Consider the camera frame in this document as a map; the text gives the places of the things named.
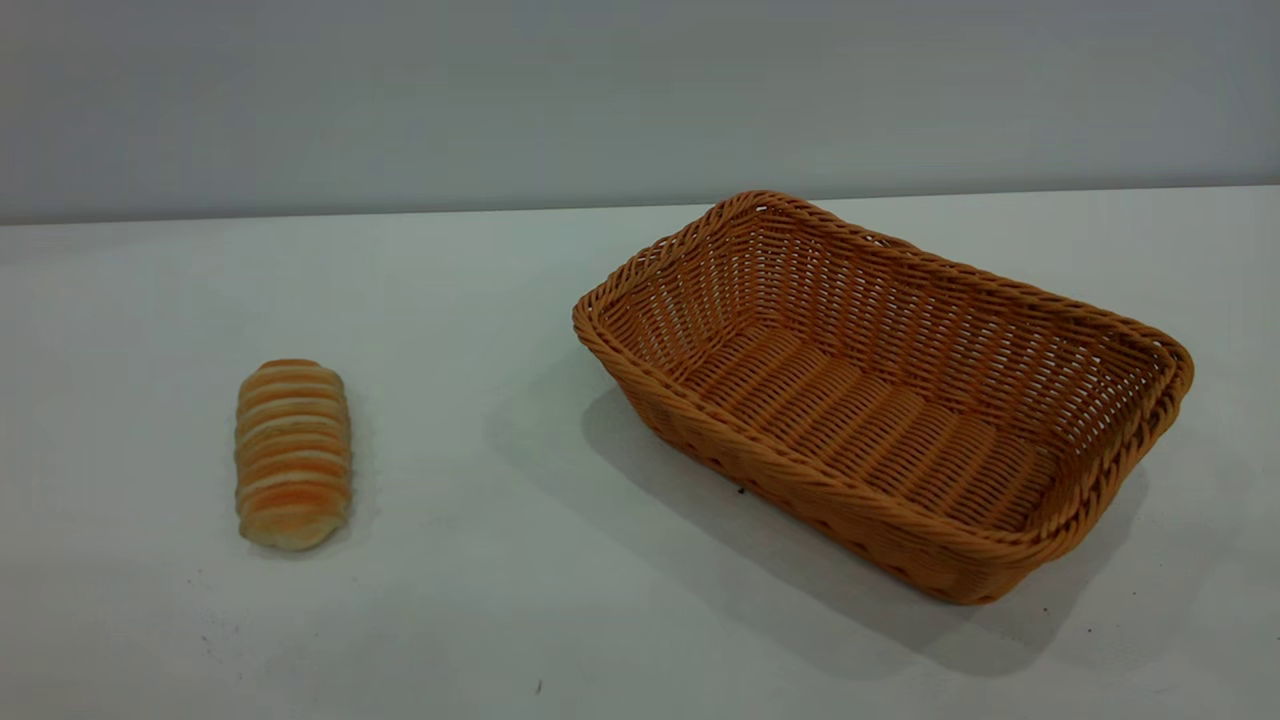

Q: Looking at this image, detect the orange-brown woven wicker basket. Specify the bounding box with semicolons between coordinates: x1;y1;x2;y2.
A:
572;189;1195;606

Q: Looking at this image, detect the striped orange bread loaf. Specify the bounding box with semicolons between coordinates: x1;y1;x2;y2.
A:
233;358;354;552

